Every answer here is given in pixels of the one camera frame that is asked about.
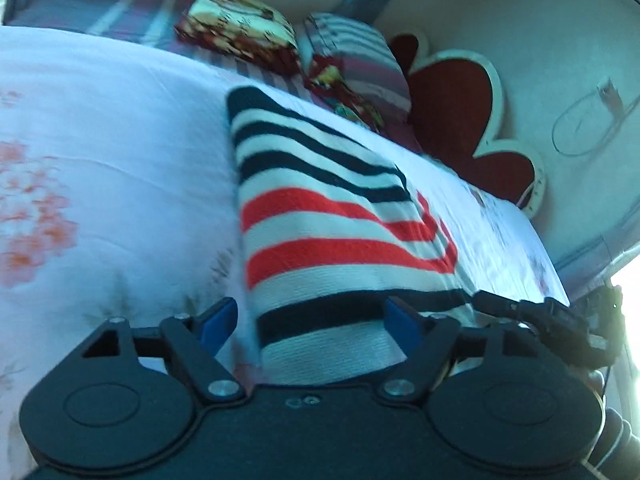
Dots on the red and white headboard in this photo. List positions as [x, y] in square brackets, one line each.
[460, 110]

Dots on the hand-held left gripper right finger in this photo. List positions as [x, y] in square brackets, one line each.
[400, 322]

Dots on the red yellow printed cloth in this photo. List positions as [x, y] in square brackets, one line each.
[345, 95]

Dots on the striped bed sheet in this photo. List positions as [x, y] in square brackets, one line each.
[100, 10]

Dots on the red black white striped sweater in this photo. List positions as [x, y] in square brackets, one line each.
[325, 220]

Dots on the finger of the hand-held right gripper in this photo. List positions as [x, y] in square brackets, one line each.
[505, 306]

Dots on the folded printed blanket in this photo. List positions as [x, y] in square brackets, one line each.
[240, 27]

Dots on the white floral bed blanket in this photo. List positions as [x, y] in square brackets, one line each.
[110, 160]

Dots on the grey striped pillow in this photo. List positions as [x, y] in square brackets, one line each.
[360, 60]

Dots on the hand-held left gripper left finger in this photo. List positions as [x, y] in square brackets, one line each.
[217, 325]

